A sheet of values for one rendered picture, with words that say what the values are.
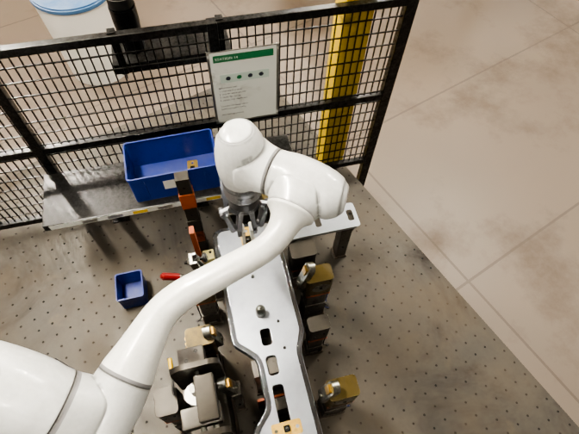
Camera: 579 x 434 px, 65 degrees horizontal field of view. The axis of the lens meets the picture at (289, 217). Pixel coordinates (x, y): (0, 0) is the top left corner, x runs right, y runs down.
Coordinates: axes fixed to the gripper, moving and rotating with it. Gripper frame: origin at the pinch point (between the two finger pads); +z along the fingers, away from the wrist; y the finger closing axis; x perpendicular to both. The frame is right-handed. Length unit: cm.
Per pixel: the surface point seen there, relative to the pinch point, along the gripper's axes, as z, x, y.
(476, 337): 59, -31, 78
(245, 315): 28.8, -12.5, -4.7
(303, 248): 30.8, 6.8, 19.7
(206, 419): 10.2, -42.0, -19.2
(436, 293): 59, -11, 71
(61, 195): 26, 44, -58
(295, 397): 28.9, -39.5, 4.5
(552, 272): 129, 5, 175
